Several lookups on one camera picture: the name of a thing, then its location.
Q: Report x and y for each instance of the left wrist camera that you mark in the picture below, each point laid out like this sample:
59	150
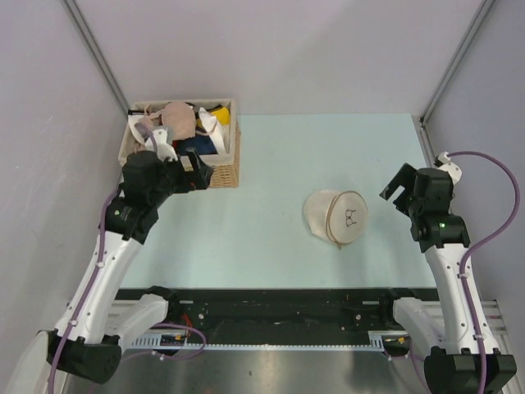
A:
160	144

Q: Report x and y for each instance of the wicker basket with liner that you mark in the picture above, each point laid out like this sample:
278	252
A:
226	166

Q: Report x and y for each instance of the yellow bra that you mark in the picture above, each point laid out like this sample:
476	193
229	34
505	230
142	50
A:
208	118

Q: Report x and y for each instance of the navy blue bra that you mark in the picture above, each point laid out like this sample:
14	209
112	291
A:
202	143

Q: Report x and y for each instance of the white slotted cable duct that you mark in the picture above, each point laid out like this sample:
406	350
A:
341	340

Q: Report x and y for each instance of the white bra black trim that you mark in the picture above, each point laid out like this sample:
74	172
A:
141	126

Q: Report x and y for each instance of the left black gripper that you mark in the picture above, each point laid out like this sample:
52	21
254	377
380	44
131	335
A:
202	171

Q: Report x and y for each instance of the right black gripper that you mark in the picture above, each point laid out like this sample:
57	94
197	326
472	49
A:
404	177

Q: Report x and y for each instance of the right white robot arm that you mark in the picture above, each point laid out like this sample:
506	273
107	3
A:
461	355

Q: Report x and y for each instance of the white mesh laundry bag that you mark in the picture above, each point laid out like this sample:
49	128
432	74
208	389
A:
337	217

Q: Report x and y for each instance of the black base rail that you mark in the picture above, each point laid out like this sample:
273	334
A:
298	312

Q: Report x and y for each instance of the pink bra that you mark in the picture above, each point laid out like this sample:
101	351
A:
178	117

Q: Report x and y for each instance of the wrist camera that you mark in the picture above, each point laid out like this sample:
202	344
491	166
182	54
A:
160	144
444	163

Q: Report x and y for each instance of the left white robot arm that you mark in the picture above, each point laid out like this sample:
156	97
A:
83	343

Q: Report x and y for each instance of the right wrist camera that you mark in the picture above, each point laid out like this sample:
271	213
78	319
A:
444	163

